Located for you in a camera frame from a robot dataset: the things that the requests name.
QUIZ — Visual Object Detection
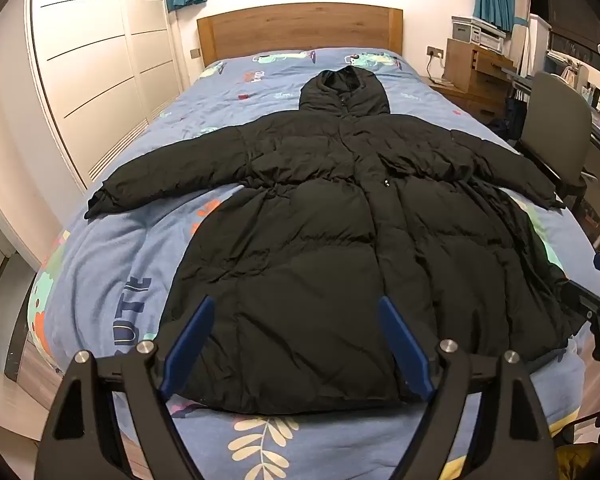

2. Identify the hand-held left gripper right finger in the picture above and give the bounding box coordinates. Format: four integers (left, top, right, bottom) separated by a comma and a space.
377, 296, 557, 480

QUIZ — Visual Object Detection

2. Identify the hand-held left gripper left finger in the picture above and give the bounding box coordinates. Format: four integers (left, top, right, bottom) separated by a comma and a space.
36, 295, 216, 480

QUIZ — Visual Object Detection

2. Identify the black hooded puffer coat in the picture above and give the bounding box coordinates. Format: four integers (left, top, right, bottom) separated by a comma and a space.
84, 66, 588, 416

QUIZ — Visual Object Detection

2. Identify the blue printed blanket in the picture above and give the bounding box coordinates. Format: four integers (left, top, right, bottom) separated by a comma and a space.
26, 47, 600, 480

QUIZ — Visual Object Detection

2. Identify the mustard yellow cloth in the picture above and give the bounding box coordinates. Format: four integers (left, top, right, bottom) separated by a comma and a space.
555, 442, 600, 480

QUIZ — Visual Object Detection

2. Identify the grey-green chair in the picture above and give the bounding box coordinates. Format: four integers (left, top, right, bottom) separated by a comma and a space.
517, 71, 599, 211

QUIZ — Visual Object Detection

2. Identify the wooden nightstand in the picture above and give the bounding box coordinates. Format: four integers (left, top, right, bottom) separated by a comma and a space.
420, 77, 511, 126

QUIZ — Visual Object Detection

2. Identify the wooden drawer cabinet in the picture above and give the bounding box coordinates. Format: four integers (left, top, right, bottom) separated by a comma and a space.
445, 38, 516, 93

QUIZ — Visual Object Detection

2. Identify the white printer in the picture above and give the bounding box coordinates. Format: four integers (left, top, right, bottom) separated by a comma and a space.
451, 16, 507, 53

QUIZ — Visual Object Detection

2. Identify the white wardrobe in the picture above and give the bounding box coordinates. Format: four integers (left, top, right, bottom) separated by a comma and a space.
24, 0, 192, 187

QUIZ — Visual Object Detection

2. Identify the wooden headboard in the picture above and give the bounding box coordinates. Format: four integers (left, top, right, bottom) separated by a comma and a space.
196, 2, 404, 68

